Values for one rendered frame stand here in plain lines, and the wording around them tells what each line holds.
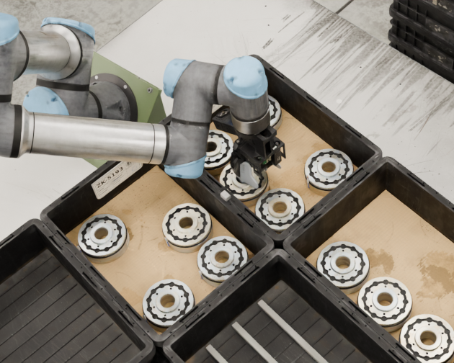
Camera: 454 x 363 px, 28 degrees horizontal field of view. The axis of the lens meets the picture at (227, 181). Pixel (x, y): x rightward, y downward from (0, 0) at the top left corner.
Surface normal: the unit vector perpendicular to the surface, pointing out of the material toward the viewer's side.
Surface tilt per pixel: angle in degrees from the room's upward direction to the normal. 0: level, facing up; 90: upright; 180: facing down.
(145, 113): 44
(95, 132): 33
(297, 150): 0
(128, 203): 0
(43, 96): 51
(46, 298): 0
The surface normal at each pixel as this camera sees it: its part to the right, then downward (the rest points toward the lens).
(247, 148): -0.11, -0.55
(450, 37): -0.70, 0.63
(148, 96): -0.51, 0.07
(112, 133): 0.34, -0.22
